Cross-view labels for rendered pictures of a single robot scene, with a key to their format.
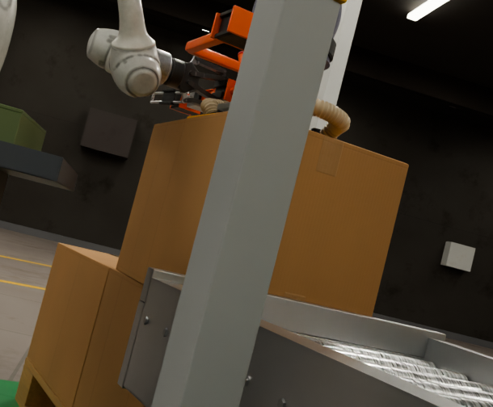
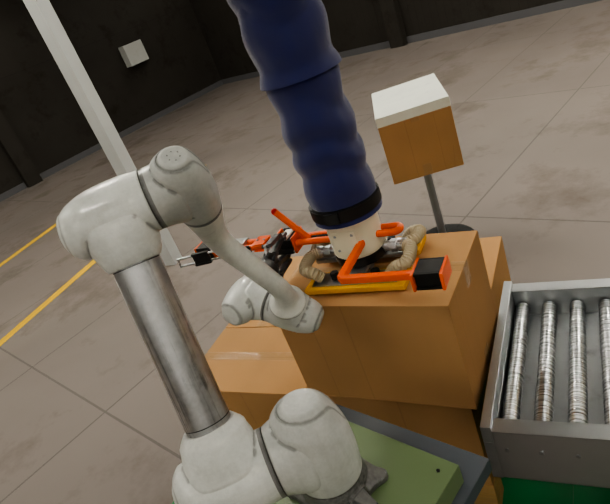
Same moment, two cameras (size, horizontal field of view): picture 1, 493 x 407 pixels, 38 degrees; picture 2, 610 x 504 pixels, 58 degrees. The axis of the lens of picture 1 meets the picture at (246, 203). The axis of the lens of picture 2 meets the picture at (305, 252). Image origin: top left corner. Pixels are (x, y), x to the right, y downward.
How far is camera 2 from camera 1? 1.54 m
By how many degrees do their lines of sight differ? 41
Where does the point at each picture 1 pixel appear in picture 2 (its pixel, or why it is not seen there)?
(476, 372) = (557, 297)
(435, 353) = (521, 297)
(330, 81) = (61, 44)
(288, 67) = not seen: outside the picture
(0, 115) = (454, 480)
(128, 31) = (292, 303)
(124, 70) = (308, 326)
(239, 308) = not seen: outside the picture
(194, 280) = not seen: outside the picture
